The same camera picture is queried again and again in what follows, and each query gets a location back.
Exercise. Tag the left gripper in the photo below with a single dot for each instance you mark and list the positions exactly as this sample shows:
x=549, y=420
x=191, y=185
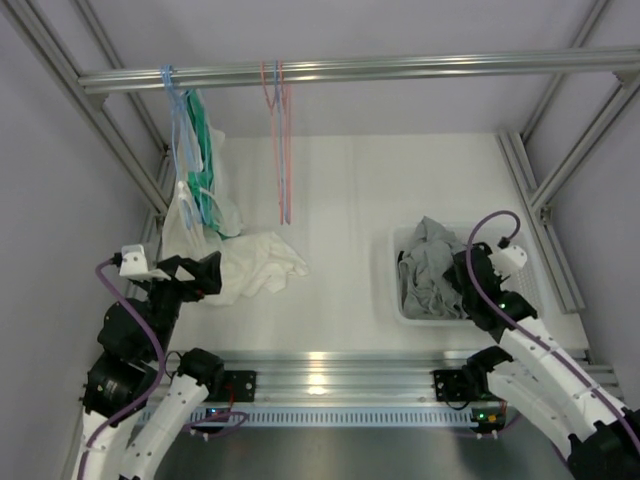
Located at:
x=206, y=271

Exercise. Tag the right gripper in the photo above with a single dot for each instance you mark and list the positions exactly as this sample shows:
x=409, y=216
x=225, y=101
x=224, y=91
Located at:
x=453, y=277

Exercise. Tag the pink wire hanger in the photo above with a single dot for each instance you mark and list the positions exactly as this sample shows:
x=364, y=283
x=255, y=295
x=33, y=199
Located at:
x=286, y=117
x=267, y=85

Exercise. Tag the light blue wire hanger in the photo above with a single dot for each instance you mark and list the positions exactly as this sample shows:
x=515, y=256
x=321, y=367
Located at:
x=279, y=135

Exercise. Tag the grey garment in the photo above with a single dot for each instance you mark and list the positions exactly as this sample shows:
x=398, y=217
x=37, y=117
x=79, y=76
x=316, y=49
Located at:
x=419, y=296

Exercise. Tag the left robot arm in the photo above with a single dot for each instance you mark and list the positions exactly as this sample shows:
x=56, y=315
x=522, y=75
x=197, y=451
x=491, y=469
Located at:
x=134, y=340

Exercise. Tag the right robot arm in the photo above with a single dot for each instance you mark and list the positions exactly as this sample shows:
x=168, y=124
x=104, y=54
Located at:
x=594, y=432

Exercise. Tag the white garment pile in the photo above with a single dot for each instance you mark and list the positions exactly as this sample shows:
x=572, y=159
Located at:
x=250, y=262

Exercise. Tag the white plastic basket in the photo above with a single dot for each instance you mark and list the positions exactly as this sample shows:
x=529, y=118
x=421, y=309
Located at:
x=527, y=281

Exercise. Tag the bundle of coloured hangers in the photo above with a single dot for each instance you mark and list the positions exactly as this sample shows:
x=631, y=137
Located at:
x=201, y=188

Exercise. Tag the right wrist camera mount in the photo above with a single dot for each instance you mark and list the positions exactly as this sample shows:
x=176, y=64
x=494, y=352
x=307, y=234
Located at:
x=508, y=259

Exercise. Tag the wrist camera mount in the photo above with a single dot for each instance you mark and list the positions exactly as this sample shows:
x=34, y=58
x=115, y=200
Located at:
x=134, y=265
x=508, y=259

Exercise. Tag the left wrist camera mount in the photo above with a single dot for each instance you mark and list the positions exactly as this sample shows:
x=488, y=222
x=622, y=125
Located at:
x=134, y=265

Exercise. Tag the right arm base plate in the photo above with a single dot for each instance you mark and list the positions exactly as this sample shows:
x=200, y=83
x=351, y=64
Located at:
x=460, y=386

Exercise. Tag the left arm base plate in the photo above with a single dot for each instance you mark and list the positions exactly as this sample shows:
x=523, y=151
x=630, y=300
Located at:
x=235, y=386

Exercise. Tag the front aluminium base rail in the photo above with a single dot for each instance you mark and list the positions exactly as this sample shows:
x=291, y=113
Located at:
x=344, y=379

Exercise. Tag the right aluminium frame post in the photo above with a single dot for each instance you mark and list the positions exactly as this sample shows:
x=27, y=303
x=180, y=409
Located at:
x=570, y=121

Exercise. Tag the aluminium frame post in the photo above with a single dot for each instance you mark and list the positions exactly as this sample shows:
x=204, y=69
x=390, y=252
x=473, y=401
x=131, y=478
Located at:
x=40, y=37
x=570, y=121

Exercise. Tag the perforated cable duct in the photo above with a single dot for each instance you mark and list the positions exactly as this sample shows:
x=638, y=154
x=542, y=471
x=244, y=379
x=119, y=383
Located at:
x=438, y=416

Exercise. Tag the aluminium hanging rail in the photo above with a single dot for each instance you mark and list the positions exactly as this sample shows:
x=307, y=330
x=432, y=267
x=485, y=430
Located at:
x=543, y=62

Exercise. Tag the left aluminium frame post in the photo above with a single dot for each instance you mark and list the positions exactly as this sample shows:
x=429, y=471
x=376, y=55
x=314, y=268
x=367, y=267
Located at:
x=40, y=37

